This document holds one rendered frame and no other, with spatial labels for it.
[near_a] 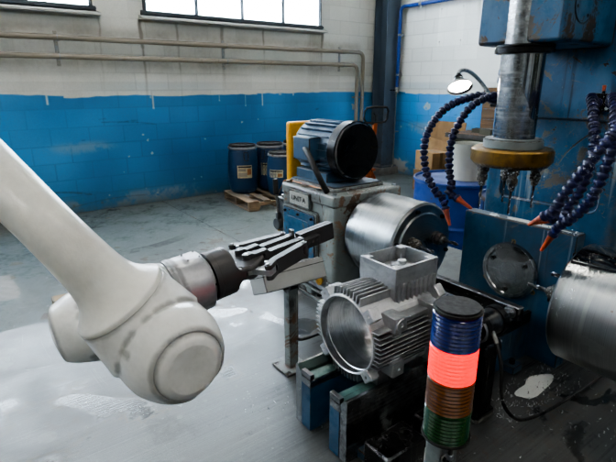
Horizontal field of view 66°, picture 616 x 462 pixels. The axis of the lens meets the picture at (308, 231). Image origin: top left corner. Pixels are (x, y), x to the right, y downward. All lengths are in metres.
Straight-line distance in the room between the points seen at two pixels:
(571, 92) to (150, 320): 1.13
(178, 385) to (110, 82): 5.90
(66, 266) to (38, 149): 5.68
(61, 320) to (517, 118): 0.96
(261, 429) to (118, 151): 5.50
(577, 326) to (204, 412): 0.77
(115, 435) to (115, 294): 0.64
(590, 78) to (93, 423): 1.35
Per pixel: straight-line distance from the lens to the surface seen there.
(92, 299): 0.51
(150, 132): 6.44
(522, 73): 1.17
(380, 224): 1.32
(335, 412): 0.94
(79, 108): 6.21
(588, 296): 1.03
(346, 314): 1.03
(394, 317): 0.88
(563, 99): 1.36
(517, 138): 1.17
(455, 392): 0.64
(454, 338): 0.60
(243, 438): 1.05
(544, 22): 1.16
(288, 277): 1.09
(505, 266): 1.34
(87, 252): 0.50
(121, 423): 1.14
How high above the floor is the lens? 1.48
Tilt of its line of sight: 17 degrees down
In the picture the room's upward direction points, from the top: straight up
